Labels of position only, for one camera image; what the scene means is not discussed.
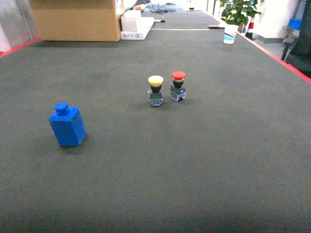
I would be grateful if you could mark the yellow mushroom push button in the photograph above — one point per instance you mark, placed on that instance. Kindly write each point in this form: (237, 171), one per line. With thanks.
(155, 93)

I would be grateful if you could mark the white flat box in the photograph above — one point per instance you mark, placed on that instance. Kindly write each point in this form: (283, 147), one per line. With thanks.
(134, 26)

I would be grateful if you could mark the green potted plant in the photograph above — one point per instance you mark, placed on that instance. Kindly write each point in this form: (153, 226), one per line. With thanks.
(237, 12)

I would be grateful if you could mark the white paper cup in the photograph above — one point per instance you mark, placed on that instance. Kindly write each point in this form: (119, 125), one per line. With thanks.
(230, 32)

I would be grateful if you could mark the red mushroom push button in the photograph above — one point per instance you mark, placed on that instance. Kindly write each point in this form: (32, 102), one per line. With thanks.
(178, 92)

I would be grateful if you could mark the red white traffic cone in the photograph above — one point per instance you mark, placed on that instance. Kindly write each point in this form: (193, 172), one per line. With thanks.
(249, 32)

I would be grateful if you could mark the large cardboard box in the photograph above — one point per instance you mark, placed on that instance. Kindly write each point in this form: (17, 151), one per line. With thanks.
(78, 20)

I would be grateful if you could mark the blue plastic block part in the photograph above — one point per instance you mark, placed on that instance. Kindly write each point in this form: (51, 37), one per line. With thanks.
(67, 125)

